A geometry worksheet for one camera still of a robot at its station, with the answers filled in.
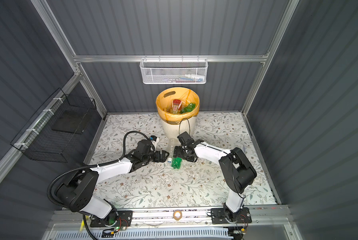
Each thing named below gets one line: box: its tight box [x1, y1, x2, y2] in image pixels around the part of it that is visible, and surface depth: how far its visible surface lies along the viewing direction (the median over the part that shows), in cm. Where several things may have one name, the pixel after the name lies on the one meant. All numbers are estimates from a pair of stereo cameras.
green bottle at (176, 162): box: [171, 157, 183, 169], surface depth 91 cm
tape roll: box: [173, 209, 183, 221], surface depth 77 cm
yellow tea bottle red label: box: [172, 99, 183, 115], surface depth 95 cm
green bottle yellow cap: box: [180, 103, 196, 114], surface depth 94 cm
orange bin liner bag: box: [155, 87, 200, 125], surface depth 96 cm
